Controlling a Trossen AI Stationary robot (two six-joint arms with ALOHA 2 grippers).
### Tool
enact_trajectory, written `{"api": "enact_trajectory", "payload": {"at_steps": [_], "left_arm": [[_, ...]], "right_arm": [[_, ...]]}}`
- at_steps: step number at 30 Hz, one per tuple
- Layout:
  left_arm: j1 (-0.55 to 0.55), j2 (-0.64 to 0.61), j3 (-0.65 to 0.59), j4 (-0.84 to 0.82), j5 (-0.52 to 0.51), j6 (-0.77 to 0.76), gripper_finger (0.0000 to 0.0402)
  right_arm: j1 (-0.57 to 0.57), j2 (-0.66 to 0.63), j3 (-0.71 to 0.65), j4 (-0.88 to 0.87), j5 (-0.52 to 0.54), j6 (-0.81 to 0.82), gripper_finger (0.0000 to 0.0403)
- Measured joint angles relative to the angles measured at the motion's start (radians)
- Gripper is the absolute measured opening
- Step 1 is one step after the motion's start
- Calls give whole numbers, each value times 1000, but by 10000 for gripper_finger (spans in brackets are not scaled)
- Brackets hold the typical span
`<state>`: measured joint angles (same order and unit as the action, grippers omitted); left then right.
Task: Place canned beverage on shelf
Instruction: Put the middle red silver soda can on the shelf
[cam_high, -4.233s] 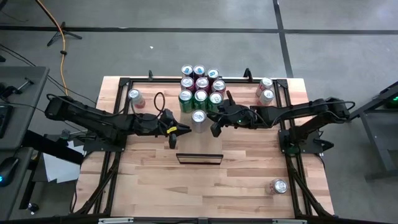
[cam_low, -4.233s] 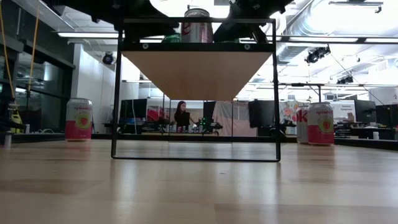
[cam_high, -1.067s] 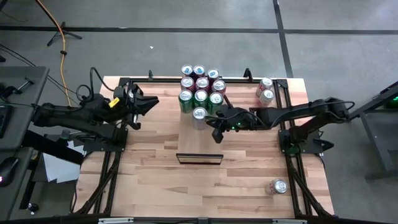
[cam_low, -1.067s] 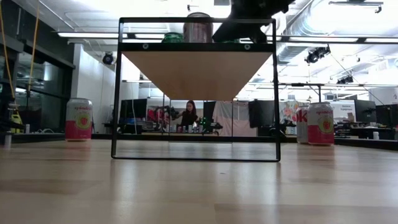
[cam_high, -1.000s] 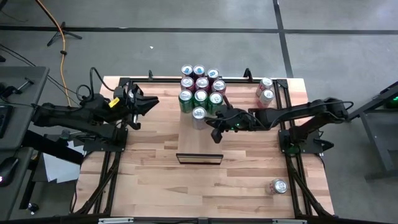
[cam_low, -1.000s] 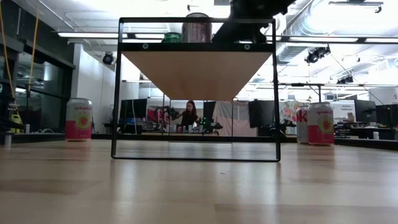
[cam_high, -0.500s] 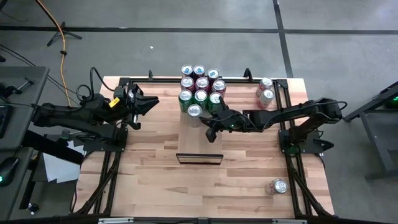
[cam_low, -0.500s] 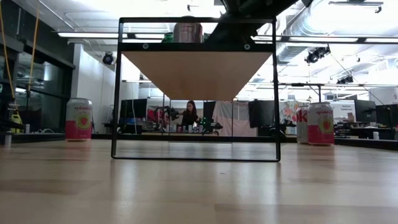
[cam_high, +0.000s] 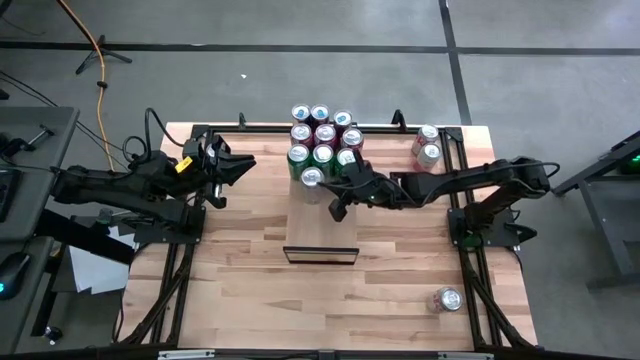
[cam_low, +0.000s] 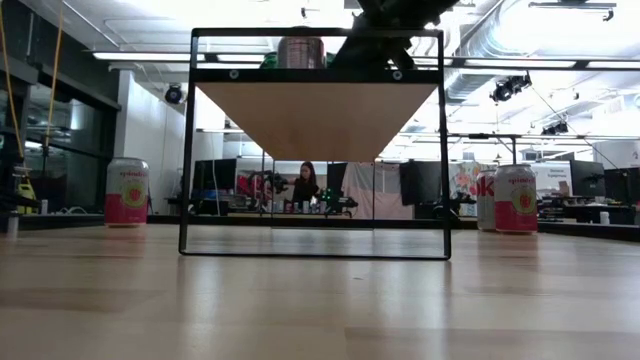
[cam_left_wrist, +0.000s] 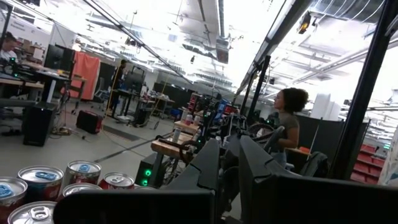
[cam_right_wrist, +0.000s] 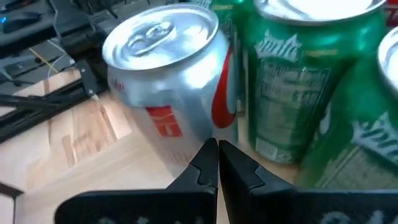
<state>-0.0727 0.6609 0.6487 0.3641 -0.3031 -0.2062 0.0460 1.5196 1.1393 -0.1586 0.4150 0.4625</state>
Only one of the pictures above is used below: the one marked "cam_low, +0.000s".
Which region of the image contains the yellow extension cord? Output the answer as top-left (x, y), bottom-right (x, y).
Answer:
top-left (0, 0), bottom-right (65, 204)

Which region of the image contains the black aluminium rig frame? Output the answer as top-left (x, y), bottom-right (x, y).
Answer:
top-left (0, 212), bottom-right (640, 245)

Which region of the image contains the black monitor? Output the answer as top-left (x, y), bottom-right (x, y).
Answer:
top-left (399, 159), bottom-right (444, 206)
top-left (193, 158), bottom-right (238, 194)
top-left (603, 167), bottom-right (640, 206)
top-left (568, 159), bottom-right (606, 199)
top-left (326, 162), bottom-right (349, 199)

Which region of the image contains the person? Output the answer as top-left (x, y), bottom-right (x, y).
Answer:
top-left (291, 160), bottom-right (321, 205)

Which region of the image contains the ceiling light strip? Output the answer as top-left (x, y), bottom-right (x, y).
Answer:
top-left (215, 53), bottom-right (279, 64)
top-left (464, 58), bottom-right (577, 69)
top-left (92, 51), bottom-right (206, 63)

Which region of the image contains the pink white cloth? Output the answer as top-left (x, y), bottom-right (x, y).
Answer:
top-left (344, 162), bottom-right (416, 220)

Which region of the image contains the red-white soda can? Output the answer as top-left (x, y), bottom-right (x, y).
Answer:
top-left (277, 35), bottom-right (326, 70)

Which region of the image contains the silver Diet Coke can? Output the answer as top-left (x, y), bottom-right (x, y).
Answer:
top-left (475, 169), bottom-right (497, 232)

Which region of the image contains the silver ceiling duct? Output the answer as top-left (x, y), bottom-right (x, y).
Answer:
top-left (444, 9), bottom-right (551, 101)

